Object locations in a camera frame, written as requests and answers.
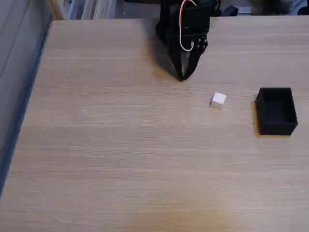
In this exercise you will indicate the white block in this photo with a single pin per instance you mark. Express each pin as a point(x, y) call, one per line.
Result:
point(218, 100)

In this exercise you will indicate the black box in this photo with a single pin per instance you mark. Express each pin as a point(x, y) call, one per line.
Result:
point(276, 112)

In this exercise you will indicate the dark blue object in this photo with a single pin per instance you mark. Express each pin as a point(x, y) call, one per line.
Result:
point(229, 11)

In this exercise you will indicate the white curtain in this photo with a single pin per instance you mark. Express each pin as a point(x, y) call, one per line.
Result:
point(96, 9)

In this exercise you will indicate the light wooden frame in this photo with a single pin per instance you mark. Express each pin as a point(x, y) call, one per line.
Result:
point(56, 9)

